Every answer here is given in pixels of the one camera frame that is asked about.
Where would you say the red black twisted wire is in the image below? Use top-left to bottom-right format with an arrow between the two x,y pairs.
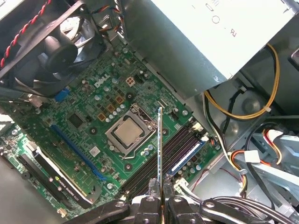
0,0 -> 52,69

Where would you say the silver CPU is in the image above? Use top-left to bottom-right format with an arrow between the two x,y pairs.
114,116 -> 143,149

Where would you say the black PC case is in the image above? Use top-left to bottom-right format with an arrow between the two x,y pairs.
0,0 -> 299,224

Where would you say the CPU socket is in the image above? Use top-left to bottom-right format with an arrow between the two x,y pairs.
104,102 -> 158,161

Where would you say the blue expansion slot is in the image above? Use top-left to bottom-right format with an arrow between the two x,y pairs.
49,123 -> 108,183

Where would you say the metal socket cover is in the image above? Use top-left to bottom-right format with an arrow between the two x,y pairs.
105,102 -> 157,159

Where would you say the locking lever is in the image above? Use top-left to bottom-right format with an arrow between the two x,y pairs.
118,149 -> 141,161

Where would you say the black graphics card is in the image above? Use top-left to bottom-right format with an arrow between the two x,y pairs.
16,141 -> 103,210

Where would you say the RAM stick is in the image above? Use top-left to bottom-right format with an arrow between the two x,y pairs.
156,106 -> 164,210

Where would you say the RAM slot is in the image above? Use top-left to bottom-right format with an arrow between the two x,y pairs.
121,125 -> 191,187
127,135 -> 203,199
123,129 -> 197,193

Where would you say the red wires white connector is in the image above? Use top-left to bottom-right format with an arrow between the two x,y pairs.
261,127 -> 285,166

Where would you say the orange wires white connector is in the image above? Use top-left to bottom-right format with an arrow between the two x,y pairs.
224,149 -> 260,196

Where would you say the grey power supply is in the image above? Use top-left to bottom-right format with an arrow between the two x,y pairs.
120,0 -> 299,101

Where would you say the green motherboard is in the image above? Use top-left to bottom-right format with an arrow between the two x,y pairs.
0,44 -> 226,221

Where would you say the black case fan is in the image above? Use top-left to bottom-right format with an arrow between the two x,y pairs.
0,0 -> 107,98

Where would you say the black power cable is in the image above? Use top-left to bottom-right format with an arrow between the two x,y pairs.
219,85 -> 247,135

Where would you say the black cable bundle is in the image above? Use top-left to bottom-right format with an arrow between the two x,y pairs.
210,195 -> 294,224

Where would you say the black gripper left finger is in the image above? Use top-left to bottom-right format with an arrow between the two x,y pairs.
66,178 -> 163,224

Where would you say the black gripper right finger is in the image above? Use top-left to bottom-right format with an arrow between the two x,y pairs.
163,180 -> 271,224

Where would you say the blue board connector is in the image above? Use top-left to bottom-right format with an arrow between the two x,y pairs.
54,87 -> 71,103

